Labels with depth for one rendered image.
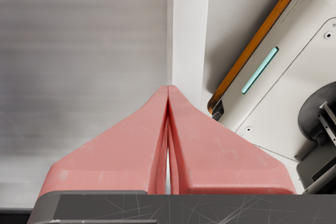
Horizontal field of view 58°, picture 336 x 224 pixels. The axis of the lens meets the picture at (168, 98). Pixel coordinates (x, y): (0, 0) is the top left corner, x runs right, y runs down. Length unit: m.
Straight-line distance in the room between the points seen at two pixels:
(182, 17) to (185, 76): 0.05
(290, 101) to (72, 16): 0.92
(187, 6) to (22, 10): 0.13
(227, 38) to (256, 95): 0.29
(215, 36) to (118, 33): 0.98
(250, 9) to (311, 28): 0.30
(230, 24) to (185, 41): 0.96
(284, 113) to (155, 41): 0.90
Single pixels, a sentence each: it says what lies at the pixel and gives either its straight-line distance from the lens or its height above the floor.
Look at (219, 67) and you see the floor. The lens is 1.28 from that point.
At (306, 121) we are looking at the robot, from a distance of 1.18.
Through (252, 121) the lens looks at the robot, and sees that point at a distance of 1.11.
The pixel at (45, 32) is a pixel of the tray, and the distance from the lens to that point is 0.27.
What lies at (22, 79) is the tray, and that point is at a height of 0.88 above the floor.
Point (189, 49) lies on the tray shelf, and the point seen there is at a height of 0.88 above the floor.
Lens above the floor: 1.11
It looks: 55 degrees down
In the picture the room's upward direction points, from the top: 178 degrees counter-clockwise
